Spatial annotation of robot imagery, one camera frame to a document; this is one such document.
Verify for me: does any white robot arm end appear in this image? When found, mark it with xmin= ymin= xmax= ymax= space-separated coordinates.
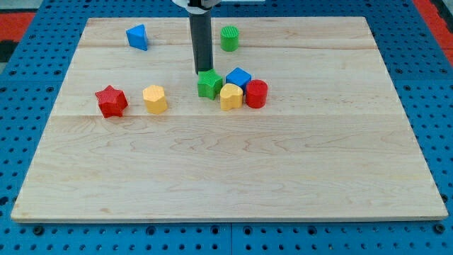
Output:
xmin=172 ymin=0 xmax=221 ymax=15

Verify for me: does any green star block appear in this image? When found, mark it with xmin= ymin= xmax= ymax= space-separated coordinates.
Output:
xmin=197 ymin=69 xmax=223 ymax=100

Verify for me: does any yellow hexagon block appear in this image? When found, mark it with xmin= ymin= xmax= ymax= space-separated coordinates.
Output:
xmin=142 ymin=85 xmax=168 ymax=114

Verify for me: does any red star block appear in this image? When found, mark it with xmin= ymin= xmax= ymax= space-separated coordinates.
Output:
xmin=95 ymin=85 xmax=128 ymax=118

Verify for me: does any yellow heart block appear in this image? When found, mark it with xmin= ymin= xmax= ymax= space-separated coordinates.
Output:
xmin=219 ymin=83 xmax=243 ymax=111

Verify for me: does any red cylinder block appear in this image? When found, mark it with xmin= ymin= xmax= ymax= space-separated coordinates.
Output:
xmin=246 ymin=79 xmax=268 ymax=108

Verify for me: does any blue cube block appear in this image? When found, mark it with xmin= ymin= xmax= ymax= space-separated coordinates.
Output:
xmin=226 ymin=67 xmax=252 ymax=91

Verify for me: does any green cylinder block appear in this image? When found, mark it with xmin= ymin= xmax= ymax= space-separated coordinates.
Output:
xmin=220 ymin=25 xmax=240 ymax=52

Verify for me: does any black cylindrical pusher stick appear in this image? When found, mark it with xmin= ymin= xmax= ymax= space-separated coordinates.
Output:
xmin=189 ymin=11 xmax=214 ymax=74

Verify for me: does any blue triangle block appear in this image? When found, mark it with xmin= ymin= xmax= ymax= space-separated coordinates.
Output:
xmin=126 ymin=24 xmax=148 ymax=51

